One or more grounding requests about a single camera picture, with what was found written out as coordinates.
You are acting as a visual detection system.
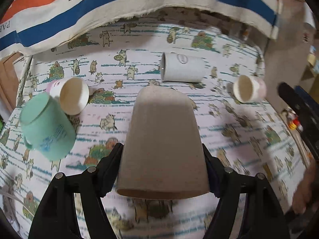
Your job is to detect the beige speckled cup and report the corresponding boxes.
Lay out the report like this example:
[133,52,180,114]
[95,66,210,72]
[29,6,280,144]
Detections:
[116,86,209,200]

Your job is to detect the mint green cup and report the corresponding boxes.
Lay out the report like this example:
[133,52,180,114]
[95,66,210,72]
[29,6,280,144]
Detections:
[20,92,76,161]

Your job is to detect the small white paper cup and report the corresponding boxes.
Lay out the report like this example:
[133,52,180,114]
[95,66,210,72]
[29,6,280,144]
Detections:
[45,77,90,116]

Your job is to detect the pink and white cup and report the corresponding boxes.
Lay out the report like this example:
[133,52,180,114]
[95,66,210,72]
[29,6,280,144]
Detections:
[232,75,267,103]

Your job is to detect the red yellow toy figure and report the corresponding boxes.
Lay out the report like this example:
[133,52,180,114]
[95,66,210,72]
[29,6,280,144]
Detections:
[287,110,303,133]

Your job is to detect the cartoon animal print bedsheet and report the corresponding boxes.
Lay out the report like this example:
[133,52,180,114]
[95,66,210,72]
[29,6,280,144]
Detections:
[1,19,304,238]

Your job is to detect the wooden shelf unit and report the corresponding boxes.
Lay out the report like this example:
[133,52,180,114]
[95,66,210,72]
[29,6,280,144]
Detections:
[264,0,317,113]

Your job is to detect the white cylindrical mug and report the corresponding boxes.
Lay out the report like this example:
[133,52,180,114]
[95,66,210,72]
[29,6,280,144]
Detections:
[159,52,208,83]

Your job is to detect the striped Paris blanket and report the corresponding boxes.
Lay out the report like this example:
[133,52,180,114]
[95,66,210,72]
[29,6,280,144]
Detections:
[1,0,282,58]

